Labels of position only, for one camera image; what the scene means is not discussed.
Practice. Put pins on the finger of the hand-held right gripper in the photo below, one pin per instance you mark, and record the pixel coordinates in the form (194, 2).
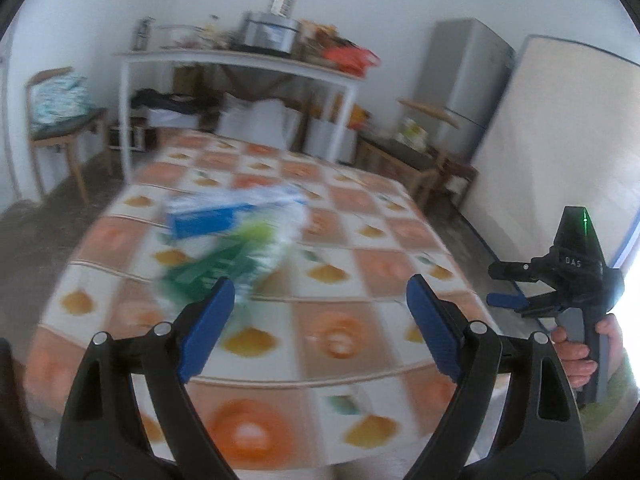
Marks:
(515, 269)
(505, 301)

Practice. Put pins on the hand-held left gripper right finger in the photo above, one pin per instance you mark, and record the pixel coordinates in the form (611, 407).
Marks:
(435, 330)

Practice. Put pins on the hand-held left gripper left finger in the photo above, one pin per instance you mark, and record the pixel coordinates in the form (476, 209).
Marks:
(207, 330)

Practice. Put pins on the green pack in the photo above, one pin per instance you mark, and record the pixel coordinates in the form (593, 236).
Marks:
(210, 270)

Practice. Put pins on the blue white box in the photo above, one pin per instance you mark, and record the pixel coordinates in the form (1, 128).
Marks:
(210, 220)

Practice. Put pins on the clear plastic bag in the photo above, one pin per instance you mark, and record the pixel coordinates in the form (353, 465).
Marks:
(290, 230)

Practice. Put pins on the person's right hand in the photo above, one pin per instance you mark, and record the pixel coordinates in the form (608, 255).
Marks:
(575, 360)

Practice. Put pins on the dark wooden stool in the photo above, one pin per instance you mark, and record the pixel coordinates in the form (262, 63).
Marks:
(460, 170)

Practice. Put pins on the leaf patterned tablecloth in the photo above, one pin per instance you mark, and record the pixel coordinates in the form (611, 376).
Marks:
(350, 240)

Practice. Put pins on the beige leaning mattress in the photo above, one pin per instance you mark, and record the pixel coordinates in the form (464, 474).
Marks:
(560, 135)

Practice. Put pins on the wooden chair dark seat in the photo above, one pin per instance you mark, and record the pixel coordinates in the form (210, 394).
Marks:
(65, 132)
(400, 152)

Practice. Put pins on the white green bag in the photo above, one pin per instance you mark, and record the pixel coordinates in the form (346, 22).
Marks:
(412, 132)

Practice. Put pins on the grey refrigerator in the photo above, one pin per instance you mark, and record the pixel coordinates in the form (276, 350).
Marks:
(465, 70)

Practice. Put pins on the small dark stool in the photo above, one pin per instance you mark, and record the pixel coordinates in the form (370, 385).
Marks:
(127, 135)

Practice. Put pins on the white sack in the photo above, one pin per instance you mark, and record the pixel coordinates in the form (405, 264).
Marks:
(255, 120)

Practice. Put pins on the yellow plastic bag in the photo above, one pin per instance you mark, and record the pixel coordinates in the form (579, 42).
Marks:
(360, 117)

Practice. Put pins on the black clothes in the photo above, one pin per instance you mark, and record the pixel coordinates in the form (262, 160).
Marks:
(170, 100)

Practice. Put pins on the cardboard box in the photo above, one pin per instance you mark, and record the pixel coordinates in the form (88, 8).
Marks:
(187, 77)

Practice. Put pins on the orange plastic bag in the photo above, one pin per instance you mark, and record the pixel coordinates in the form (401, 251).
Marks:
(350, 57)

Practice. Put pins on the white side table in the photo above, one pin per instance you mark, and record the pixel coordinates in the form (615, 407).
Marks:
(225, 57)

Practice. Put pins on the teal patterned cloth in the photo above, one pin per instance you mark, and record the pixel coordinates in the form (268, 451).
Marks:
(57, 100)

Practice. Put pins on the steel rice cooker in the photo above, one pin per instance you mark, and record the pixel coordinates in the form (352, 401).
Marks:
(270, 35)

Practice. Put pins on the steel bottle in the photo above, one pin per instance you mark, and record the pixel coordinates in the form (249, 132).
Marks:
(142, 35)

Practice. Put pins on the plastic bottle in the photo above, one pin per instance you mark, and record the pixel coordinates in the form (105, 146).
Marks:
(211, 27)

